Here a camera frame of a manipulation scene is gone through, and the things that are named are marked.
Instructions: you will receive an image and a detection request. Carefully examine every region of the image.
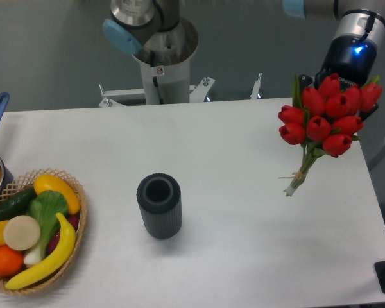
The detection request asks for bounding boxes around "woven wicker basket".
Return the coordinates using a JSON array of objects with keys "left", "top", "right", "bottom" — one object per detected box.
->
[{"left": 0, "top": 168, "right": 87, "bottom": 295}]

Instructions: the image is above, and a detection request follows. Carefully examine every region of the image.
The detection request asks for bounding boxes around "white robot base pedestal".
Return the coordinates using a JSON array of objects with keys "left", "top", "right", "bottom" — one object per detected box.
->
[{"left": 102, "top": 18, "right": 216, "bottom": 105}]

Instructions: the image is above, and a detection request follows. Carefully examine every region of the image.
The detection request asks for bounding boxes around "red tulip bouquet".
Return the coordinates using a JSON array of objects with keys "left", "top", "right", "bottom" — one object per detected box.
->
[{"left": 278, "top": 73, "right": 383, "bottom": 196}]

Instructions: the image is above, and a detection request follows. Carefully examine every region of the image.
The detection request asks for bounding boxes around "dark green cucumber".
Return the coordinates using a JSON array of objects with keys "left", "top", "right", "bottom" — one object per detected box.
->
[{"left": 0, "top": 187, "right": 37, "bottom": 221}]

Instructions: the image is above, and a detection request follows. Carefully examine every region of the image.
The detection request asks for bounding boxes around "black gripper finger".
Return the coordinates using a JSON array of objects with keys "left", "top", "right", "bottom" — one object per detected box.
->
[{"left": 359, "top": 103, "right": 379, "bottom": 121}]

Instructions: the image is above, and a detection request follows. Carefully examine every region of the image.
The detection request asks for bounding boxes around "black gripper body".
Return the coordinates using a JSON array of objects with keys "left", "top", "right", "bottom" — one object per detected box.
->
[{"left": 314, "top": 35, "right": 377, "bottom": 89}]

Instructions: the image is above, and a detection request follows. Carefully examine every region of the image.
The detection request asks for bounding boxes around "orange fruit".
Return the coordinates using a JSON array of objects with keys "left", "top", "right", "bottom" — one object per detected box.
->
[{"left": 0, "top": 246, "right": 24, "bottom": 277}]

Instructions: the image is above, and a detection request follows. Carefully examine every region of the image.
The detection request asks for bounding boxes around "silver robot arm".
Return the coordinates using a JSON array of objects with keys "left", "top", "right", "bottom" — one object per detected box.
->
[{"left": 102, "top": 1, "right": 385, "bottom": 105}]

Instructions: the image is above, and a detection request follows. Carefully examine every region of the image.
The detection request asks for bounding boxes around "beige round disc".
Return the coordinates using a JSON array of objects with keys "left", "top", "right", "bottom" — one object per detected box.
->
[{"left": 3, "top": 215, "right": 41, "bottom": 251}]

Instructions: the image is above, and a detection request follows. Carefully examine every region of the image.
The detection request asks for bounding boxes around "purple red vegetable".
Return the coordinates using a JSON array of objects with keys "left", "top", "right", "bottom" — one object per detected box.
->
[{"left": 47, "top": 213, "right": 80, "bottom": 255}]

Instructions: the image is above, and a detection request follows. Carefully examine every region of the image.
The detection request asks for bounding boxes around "dark grey ribbed vase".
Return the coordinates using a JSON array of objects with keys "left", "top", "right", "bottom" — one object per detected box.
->
[{"left": 136, "top": 173, "right": 182, "bottom": 239}]

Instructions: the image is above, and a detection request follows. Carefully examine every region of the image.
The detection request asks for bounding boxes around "green bok choy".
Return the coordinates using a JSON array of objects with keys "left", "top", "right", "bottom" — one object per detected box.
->
[{"left": 24, "top": 190, "right": 68, "bottom": 267}]

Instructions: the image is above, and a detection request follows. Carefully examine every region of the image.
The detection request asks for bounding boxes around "yellow banana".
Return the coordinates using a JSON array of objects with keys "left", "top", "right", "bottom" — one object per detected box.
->
[{"left": 5, "top": 213, "right": 76, "bottom": 291}]

